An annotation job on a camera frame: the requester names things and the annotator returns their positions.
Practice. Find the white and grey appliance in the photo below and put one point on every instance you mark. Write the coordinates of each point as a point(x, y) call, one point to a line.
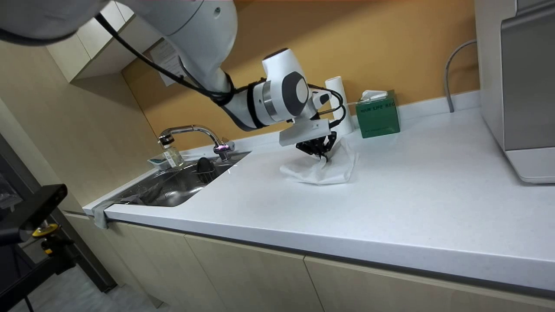
point(520, 86)

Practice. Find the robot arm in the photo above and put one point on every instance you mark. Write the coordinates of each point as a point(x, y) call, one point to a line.
point(195, 30)

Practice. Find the paper notice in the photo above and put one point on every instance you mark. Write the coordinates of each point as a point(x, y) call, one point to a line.
point(169, 60)

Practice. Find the beige wall cabinet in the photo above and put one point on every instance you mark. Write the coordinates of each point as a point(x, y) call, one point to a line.
point(99, 43)

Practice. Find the black sink brush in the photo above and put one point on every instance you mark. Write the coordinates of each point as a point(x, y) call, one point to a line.
point(205, 168)

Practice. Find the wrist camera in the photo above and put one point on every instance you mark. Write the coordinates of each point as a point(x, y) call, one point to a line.
point(303, 131)

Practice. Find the clear soap bottle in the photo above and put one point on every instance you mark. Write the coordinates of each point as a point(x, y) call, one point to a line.
point(173, 157)

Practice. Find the white paper towel roll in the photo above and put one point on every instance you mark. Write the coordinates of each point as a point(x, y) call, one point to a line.
point(342, 97)

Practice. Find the grey cloth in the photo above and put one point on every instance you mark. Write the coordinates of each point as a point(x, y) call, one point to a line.
point(100, 214)

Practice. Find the soap dish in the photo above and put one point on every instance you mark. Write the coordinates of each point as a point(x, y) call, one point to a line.
point(156, 162)

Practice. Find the chrome tap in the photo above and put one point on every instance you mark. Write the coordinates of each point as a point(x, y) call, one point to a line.
point(195, 128)

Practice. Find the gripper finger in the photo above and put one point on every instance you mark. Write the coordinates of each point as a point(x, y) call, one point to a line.
point(330, 142)
point(310, 148)

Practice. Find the camera on tripod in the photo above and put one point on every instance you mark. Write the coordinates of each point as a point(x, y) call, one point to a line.
point(30, 212)

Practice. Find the beige cabinet door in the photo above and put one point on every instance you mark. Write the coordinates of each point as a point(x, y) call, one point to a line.
point(256, 277)
point(412, 294)
point(164, 268)

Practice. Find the green tissue box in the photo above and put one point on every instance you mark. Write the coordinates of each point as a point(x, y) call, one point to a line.
point(378, 119)

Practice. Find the steel sink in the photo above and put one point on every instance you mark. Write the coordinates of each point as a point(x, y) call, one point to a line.
point(173, 188)

